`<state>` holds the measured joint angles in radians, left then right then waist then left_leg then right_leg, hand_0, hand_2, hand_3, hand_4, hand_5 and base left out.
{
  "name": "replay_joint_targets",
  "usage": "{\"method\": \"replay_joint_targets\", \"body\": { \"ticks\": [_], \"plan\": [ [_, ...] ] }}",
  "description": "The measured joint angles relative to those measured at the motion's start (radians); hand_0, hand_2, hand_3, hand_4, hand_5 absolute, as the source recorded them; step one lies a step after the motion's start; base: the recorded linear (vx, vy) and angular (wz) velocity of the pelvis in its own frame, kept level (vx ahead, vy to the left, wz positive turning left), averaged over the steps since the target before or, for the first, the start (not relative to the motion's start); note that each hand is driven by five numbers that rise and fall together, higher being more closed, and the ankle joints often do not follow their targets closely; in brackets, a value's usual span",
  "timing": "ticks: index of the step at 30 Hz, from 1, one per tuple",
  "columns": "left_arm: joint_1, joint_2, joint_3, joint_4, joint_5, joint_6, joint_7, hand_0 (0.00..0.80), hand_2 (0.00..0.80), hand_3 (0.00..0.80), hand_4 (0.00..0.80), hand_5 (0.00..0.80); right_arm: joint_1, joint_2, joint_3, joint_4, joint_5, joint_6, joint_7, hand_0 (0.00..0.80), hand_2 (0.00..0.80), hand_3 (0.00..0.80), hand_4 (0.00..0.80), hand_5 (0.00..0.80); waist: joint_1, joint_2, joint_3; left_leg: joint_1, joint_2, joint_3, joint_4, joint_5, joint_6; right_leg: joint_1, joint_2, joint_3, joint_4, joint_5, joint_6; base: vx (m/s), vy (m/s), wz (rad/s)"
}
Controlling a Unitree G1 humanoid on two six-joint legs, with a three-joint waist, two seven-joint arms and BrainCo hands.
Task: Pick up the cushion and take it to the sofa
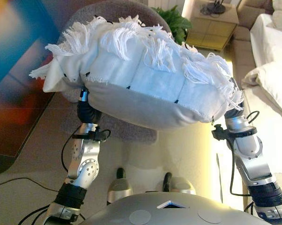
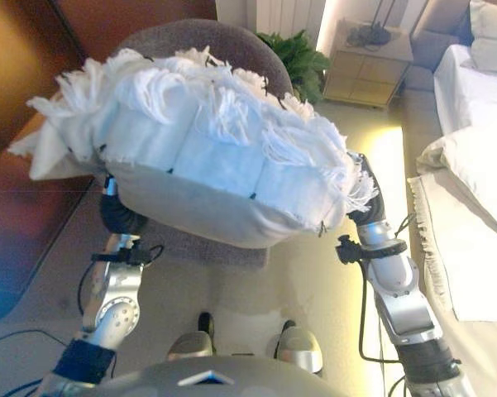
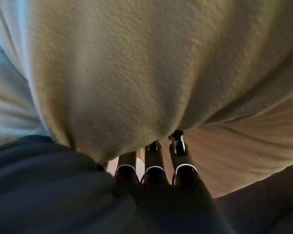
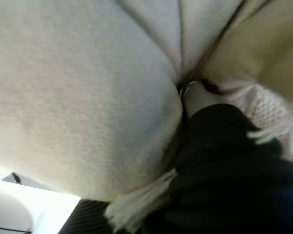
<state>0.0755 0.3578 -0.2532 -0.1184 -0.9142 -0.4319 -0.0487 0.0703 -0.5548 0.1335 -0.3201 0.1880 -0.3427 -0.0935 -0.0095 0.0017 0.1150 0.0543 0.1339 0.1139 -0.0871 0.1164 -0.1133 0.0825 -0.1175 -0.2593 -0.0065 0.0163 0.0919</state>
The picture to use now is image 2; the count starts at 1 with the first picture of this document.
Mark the grey upholstered armchair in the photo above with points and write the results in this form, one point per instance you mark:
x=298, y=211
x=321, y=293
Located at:
x=215, y=37

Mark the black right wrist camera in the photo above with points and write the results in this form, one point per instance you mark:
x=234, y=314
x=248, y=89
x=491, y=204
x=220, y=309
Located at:
x=347, y=248

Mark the white bed mattress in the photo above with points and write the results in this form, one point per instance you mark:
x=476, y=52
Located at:
x=471, y=91

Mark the cream fringed cushion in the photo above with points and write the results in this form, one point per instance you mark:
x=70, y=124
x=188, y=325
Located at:
x=215, y=165

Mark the silver robot right leg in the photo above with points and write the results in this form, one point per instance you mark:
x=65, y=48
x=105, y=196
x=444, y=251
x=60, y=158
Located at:
x=297, y=347

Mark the black table lamp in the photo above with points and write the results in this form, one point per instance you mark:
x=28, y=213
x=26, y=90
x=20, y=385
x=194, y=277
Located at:
x=372, y=35

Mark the tufted beige headboard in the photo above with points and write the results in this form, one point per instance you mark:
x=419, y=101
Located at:
x=442, y=16

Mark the wooden nightstand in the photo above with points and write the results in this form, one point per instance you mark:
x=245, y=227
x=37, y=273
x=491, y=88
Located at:
x=368, y=74

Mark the large beige pillow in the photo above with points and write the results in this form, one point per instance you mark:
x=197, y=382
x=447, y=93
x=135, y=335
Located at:
x=492, y=37

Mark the brown wooden wardrobe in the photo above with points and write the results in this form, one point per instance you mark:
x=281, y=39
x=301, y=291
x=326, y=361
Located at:
x=16, y=62

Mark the silver robot leg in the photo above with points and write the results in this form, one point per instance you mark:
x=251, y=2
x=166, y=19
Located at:
x=190, y=343
x=297, y=347

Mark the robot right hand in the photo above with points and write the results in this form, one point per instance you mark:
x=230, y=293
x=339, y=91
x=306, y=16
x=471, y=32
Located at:
x=376, y=207

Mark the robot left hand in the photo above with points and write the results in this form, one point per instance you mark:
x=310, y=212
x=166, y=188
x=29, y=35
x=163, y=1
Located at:
x=116, y=215

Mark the silver robot left leg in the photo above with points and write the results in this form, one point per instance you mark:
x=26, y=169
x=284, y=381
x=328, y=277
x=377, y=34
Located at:
x=190, y=343

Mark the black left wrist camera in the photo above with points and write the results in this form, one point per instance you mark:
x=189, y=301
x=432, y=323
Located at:
x=128, y=256

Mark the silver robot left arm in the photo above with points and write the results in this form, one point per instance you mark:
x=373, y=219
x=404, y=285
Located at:
x=116, y=306

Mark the green potted plant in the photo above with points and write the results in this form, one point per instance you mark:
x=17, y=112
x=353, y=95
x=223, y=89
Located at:
x=297, y=58

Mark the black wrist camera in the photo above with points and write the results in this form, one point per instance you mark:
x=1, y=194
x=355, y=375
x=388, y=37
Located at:
x=347, y=248
x=128, y=256

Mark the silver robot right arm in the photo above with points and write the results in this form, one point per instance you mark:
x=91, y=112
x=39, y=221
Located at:
x=405, y=306

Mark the grey robot torso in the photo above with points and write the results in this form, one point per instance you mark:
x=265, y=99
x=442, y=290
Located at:
x=240, y=380

